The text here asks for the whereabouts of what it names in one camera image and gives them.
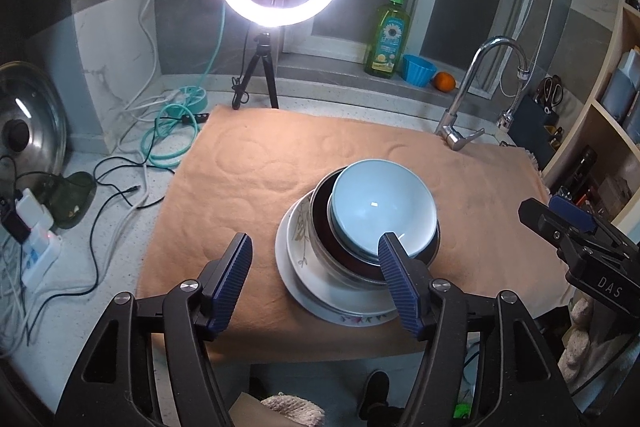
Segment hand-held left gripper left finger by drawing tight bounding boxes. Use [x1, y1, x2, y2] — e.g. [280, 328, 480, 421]
[52, 232, 253, 427]

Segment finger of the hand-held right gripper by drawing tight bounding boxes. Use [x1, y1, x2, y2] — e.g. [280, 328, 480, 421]
[519, 198, 591, 253]
[549, 195, 596, 233]

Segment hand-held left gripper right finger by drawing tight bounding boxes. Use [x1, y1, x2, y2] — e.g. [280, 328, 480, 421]
[377, 232, 581, 427]

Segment pink flower print plate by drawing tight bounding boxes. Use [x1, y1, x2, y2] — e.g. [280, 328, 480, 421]
[275, 202, 403, 328]

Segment large shiny steel bowl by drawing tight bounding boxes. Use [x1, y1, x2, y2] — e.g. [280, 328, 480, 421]
[307, 167, 442, 290]

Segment light blue ceramic bowl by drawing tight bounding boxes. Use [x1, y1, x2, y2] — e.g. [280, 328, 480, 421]
[330, 159, 437, 258]

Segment plain white deep plate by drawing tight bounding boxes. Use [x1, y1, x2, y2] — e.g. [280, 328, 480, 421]
[285, 197, 401, 313]

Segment black flashlight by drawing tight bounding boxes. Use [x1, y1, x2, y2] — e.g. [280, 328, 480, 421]
[575, 146, 598, 188]

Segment dark blue utensil holder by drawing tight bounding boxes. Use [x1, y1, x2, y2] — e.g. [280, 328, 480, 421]
[510, 94, 566, 158]

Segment wooden shelf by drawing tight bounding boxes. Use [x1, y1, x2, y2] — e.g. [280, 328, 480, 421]
[542, 0, 640, 228]

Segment black shoe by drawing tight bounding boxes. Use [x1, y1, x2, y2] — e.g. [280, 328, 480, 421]
[357, 371, 391, 418]

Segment tan cloth mat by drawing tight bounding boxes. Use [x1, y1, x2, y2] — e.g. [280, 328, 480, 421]
[136, 104, 576, 360]

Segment blue storage box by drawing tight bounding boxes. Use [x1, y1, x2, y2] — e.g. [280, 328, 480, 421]
[600, 49, 640, 132]

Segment beige knit clothing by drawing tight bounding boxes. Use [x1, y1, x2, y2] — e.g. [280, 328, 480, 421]
[260, 393, 326, 427]

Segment chrome kitchen faucet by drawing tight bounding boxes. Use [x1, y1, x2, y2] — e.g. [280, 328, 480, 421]
[435, 36, 530, 152]

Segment white power strip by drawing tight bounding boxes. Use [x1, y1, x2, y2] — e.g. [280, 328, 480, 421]
[20, 229, 65, 288]

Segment blue ribbed cup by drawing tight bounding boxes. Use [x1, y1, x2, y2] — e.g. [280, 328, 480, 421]
[402, 53, 437, 88]

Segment white charger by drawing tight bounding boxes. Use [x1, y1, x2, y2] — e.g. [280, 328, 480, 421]
[15, 189, 55, 230]

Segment black power adapter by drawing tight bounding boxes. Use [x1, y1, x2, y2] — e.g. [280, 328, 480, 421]
[0, 204, 31, 243]

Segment green dish soap bottle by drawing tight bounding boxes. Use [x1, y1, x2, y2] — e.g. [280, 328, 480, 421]
[364, 0, 412, 80]

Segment steel pot lid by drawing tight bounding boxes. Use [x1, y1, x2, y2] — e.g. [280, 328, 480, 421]
[0, 61, 68, 178]

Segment metal flexible spray hose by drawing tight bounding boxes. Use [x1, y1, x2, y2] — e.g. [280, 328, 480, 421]
[495, 0, 566, 130]

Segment black handled scissors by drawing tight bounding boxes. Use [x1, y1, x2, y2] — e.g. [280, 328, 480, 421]
[535, 76, 563, 112]

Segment thin black cable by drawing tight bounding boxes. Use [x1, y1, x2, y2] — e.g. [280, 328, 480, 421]
[25, 152, 166, 348]

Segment teal cable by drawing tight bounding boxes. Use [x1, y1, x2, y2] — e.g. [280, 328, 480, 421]
[141, 4, 226, 166]

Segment teal cable reel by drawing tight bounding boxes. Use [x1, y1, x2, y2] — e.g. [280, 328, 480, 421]
[164, 86, 207, 118]

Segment black ring light cable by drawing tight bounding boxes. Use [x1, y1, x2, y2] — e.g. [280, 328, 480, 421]
[230, 29, 251, 110]

